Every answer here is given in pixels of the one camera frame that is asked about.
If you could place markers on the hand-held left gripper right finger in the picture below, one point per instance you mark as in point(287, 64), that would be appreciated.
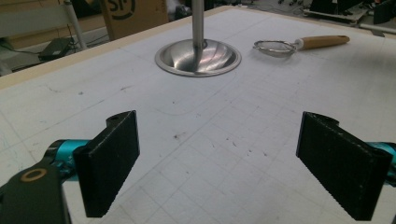
point(339, 168)

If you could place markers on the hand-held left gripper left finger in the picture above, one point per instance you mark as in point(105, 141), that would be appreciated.
point(106, 168)

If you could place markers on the black flat device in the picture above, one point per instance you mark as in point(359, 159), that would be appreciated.
point(55, 48)

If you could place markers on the round metal stand base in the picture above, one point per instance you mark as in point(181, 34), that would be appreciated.
point(198, 57)

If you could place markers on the brown cardboard box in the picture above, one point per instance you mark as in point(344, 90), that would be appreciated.
point(134, 15)

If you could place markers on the metal stand pole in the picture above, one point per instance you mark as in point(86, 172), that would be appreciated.
point(197, 23)

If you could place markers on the white metal chair frame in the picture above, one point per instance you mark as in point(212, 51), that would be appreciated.
point(46, 21)

